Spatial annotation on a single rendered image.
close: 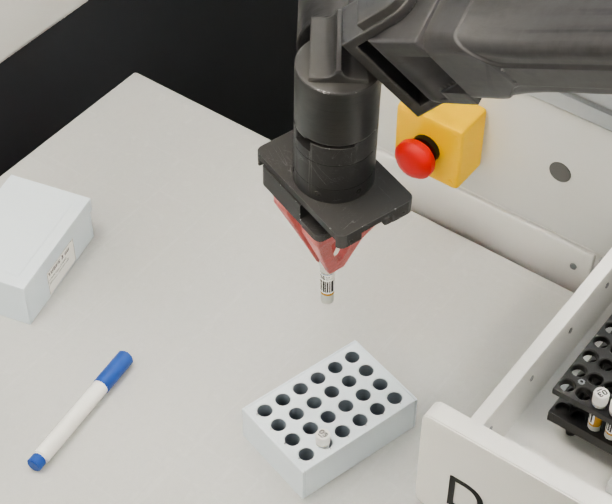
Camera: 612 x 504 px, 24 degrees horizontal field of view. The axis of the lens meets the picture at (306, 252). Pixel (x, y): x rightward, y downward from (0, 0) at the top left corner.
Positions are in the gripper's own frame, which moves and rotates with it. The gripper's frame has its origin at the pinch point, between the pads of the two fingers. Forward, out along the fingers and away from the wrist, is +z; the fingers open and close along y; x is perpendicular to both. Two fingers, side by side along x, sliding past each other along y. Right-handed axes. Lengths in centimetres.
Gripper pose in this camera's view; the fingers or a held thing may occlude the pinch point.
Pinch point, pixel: (330, 256)
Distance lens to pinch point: 108.6
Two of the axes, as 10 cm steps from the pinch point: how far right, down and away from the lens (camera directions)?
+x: -8.1, 4.4, -3.8
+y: -5.8, -6.3, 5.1
